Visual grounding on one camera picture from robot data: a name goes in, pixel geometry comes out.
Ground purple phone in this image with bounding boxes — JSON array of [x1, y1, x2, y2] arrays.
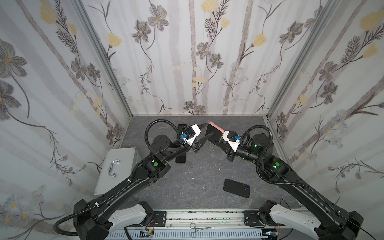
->
[[175, 153, 187, 163]]

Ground black phone case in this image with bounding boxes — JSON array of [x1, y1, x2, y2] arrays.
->
[[177, 124, 187, 135]]

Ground black phone face down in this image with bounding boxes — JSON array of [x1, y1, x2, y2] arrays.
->
[[223, 179, 251, 198]]

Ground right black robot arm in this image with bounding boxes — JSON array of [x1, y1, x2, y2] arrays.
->
[[206, 122, 364, 240]]

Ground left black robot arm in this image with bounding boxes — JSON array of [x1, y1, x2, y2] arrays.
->
[[53, 119, 210, 240]]

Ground silver metal case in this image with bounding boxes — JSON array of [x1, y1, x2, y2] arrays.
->
[[94, 148, 141, 196]]

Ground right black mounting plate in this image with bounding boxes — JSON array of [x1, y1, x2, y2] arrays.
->
[[244, 211, 271, 228]]

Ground black mounting plate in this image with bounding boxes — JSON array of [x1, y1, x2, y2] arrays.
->
[[244, 211, 271, 228], [147, 211, 167, 228]]

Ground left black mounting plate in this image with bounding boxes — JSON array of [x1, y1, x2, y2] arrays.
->
[[147, 211, 167, 228]]

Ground metal scissors forceps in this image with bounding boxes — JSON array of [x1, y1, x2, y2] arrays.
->
[[189, 223, 215, 239]]

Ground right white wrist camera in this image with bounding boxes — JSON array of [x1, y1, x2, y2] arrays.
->
[[222, 131, 242, 153]]

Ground white slotted cable duct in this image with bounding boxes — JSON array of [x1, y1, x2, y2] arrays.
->
[[104, 229, 271, 240]]

